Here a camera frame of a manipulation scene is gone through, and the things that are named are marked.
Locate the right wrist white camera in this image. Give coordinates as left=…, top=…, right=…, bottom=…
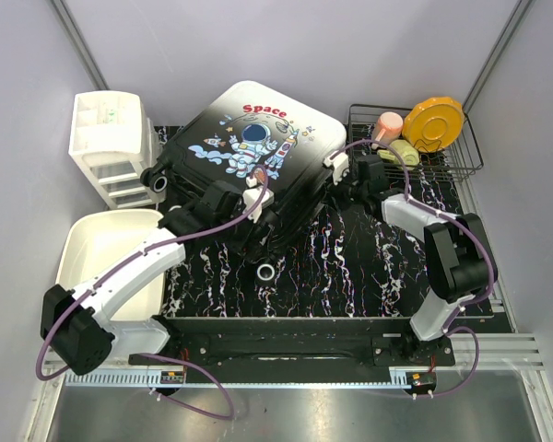
left=323, top=151, right=349, bottom=186

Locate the white drawer organizer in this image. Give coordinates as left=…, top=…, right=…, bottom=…
left=68, top=90, right=165, bottom=210

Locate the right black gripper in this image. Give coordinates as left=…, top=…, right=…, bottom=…
left=322, top=169, right=368, bottom=213

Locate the black wire dish rack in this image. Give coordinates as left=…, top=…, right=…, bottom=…
left=347, top=97, right=484, bottom=182

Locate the white plastic basin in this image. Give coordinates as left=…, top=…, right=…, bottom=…
left=55, top=208, right=165, bottom=320

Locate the black white space suitcase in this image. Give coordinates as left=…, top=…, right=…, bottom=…
left=140, top=80, right=347, bottom=266

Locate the purple cable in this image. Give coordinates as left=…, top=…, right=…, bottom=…
left=35, top=166, right=270, bottom=421
left=331, top=138, right=497, bottom=398

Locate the wrist white camera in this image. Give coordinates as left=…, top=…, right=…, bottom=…
left=242, top=177, right=274, bottom=223
left=323, top=151, right=349, bottom=186

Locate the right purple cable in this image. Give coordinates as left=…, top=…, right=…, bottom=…
left=331, top=138, right=497, bottom=398

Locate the pink plastic cup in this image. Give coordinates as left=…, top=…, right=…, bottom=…
left=371, top=111, right=404, bottom=150

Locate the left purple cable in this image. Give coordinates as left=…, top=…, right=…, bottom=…
left=35, top=166, right=270, bottom=421

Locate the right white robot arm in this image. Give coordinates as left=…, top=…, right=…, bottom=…
left=324, top=153, right=498, bottom=366

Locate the green ceramic mug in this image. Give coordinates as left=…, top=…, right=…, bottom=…
left=378, top=139, right=420, bottom=170

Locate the yellow round plate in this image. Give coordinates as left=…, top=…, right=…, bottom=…
left=402, top=97, right=465, bottom=154

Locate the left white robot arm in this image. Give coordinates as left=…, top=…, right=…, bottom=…
left=35, top=178, right=273, bottom=380

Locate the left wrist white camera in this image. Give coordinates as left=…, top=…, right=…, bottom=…
left=242, top=177, right=274, bottom=223

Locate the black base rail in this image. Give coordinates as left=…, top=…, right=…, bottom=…
left=156, top=318, right=455, bottom=368

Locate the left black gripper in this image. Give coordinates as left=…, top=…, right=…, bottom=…
left=215, top=200, right=274, bottom=262

